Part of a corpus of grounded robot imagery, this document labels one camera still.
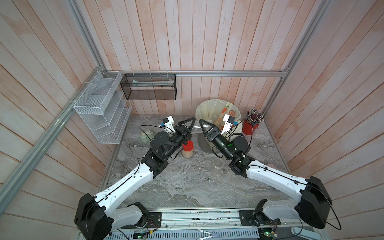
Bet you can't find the black wire mesh basket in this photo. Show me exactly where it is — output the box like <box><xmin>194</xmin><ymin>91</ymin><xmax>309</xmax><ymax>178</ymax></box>
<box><xmin>120</xmin><ymin>73</ymin><xmax>177</xmax><ymax>101</ymax></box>

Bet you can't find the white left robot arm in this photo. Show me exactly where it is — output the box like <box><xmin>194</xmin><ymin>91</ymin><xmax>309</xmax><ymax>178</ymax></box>
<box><xmin>74</xmin><ymin>117</ymin><xmax>196</xmax><ymax>240</ymax></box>

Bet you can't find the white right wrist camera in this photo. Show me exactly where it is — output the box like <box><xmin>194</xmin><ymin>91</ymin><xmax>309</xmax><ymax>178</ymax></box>
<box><xmin>221</xmin><ymin>114</ymin><xmax>235</xmax><ymax>135</ymax></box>

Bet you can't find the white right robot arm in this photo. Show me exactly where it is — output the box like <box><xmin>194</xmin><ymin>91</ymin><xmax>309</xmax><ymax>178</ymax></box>
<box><xmin>199</xmin><ymin>119</ymin><xmax>332</xmax><ymax>229</ymax></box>

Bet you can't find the small oatmeal jar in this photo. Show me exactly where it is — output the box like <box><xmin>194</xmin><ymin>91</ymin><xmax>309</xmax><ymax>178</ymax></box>
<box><xmin>191</xmin><ymin>123</ymin><xmax>203</xmax><ymax>134</ymax></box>

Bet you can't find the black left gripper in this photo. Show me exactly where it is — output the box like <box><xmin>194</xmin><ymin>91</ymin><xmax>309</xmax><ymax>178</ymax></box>
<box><xmin>162</xmin><ymin>117</ymin><xmax>196</xmax><ymax>159</ymax></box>

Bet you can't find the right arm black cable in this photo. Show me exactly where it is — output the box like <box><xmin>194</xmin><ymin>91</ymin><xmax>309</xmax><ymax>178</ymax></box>
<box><xmin>224</xmin><ymin>118</ymin><xmax>254</xmax><ymax>151</ymax></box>

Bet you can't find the colored pencils bunch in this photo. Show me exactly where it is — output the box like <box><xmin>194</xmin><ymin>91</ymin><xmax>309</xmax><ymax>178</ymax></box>
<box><xmin>245</xmin><ymin>108</ymin><xmax>265</xmax><ymax>126</ymax></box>

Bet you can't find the grey trash bin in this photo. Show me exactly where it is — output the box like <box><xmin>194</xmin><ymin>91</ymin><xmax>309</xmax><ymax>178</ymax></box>
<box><xmin>197</xmin><ymin>133</ymin><xmax>214</xmax><ymax>154</ymax></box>

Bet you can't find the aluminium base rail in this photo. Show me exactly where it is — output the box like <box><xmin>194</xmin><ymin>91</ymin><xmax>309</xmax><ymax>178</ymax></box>
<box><xmin>76</xmin><ymin>209</ymin><xmax>325</xmax><ymax>233</ymax></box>

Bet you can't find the red pencil cup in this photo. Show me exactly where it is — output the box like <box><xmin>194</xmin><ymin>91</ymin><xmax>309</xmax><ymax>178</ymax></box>
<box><xmin>242</xmin><ymin>121</ymin><xmax>259</xmax><ymax>136</ymax></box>

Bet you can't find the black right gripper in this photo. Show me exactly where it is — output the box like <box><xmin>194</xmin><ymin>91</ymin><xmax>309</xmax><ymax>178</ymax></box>
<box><xmin>202</xmin><ymin>121</ymin><xmax>236</xmax><ymax>164</ymax></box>

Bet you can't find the cream trash bag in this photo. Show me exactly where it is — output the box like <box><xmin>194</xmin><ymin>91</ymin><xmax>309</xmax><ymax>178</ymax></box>
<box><xmin>196</xmin><ymin>99</ymin><xmax>243</xmax><ymax>133</ymax></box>

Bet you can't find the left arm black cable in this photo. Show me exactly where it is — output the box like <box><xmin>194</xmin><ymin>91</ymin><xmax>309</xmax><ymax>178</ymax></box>
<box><xmin>137</xmin><ymin>124</ymin><xmax>175</xmax><ymax>140</ymax></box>

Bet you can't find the white wire mesh shelf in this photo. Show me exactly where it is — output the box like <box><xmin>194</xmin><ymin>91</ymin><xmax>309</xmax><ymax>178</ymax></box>
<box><xmin>74</xmin><ymin>71</ymin><xmax>132</xmax><ymax>144</ymax></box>

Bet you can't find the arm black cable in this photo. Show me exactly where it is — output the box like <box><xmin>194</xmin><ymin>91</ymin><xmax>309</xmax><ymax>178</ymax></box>
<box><xmin>137</xmin><ymin>124</ymin><xmax>175</xmax><ymax>140</ymax></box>
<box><xmin>224</xmin><ymin>118</ymin><xmax>254</xmax><ymax>151</ymax></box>

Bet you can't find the red lidded oatmeal jar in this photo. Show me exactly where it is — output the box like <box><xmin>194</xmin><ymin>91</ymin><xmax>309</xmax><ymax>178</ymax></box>
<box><xmin>182</xmin><ymin>141</ymin><xmax>194</xmax><ymax>159</ymax></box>

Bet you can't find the wide oatmeal jar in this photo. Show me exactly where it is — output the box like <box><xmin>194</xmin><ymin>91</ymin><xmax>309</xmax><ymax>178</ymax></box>
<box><xmin>211</xmin><ymin>159</ymin><xmax>224</xmax><ymax>175</ymax></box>

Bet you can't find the green small box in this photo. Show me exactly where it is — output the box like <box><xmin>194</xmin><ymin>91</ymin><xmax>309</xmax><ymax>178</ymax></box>
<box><xmin>140</xmin><ymin>130</ymin><xmax>154</xmax><ymax>143</ymax></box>

